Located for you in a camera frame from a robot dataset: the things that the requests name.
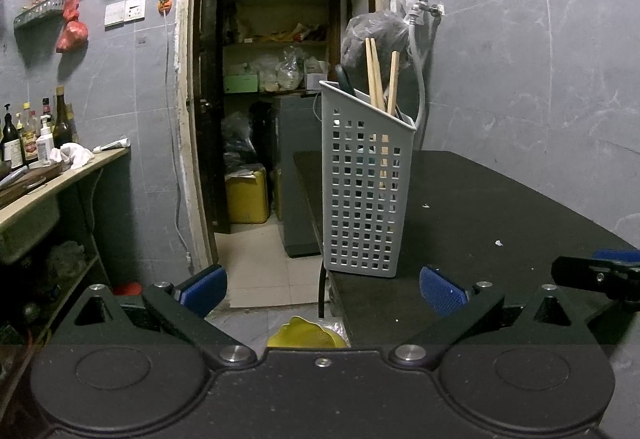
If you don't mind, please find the metal wall rack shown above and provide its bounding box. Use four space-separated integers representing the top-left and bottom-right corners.
13 0 71 30

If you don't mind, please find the black plastic bag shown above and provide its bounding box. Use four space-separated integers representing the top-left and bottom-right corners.
221 112 257 172

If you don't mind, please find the row of condiment bottles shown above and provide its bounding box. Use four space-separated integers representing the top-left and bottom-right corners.
0 86 80 170

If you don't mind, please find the white cloth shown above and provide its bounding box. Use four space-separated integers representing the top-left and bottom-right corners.
59 142 96 171

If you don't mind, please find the wooden cutting board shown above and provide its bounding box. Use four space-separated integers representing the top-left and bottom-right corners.
0 163 63 209

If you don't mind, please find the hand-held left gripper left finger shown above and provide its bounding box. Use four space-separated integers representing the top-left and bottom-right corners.
60 265 256 367

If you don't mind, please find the wooden kitchen counter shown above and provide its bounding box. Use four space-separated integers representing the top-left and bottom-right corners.
0 146 132 230

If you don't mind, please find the red plastic bag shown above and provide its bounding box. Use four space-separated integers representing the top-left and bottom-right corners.
55 0 90 54

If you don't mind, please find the pale sink basin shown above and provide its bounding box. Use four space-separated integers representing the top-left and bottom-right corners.
0 193 62 266

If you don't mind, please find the white door frame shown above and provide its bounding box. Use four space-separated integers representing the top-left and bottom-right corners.
172 0 393 270

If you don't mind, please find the yellow jerry can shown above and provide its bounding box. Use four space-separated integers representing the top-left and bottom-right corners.
225 168 269 225

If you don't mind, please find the dark wooden door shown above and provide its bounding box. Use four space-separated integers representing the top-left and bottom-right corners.
192 0 231 235

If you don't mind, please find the white hose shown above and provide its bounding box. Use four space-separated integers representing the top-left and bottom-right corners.
407 16 430 130

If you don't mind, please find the grey cabinet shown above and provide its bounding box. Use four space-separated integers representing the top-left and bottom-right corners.
270 92 325 259

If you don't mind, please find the grey translucent plastic bag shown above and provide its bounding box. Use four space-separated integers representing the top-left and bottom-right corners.
340 10 416 70

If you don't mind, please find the green box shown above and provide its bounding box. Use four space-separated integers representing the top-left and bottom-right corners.
223 74 260 94

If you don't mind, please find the yellow plastic bowl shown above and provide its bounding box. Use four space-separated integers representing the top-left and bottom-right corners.
266 315 347 350

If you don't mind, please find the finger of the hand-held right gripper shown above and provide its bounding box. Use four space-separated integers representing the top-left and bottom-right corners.
551 256 640 292
594 249 640 265

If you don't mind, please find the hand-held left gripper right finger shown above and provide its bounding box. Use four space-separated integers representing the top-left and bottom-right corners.
385 265 591 367

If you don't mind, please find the white perforated utensil basket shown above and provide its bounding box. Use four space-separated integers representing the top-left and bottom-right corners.
319 80 417 279

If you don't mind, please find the thin hanging cable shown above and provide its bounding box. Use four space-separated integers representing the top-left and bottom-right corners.
164 13 193 265

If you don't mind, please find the white tube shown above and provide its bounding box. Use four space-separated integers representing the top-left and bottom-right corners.
93 137 132 153

